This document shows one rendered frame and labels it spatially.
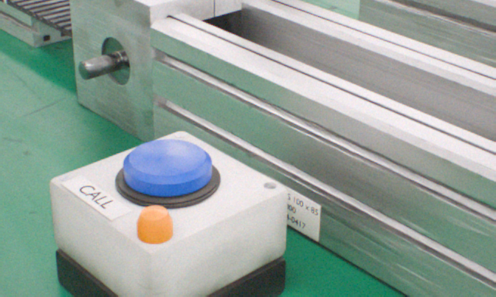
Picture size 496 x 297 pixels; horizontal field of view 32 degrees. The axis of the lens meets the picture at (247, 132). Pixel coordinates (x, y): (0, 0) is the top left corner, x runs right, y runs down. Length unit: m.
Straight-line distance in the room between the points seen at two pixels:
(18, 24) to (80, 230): 0.37
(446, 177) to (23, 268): 0.21
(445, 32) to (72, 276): 0.31
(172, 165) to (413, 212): 0.11
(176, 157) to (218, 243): 0.04
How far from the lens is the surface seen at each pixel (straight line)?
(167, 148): 0.40
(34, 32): 0.73
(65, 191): 0.40
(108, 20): 0.56
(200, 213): 0.38
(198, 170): 0.38
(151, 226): 0.35
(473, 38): 0.60
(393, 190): 0.41
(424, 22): 0.62
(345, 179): 0.43
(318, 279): 0.44
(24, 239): 0.48
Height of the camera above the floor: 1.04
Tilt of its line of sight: 27 degrees down
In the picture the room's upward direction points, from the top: 1 degrees clockwise
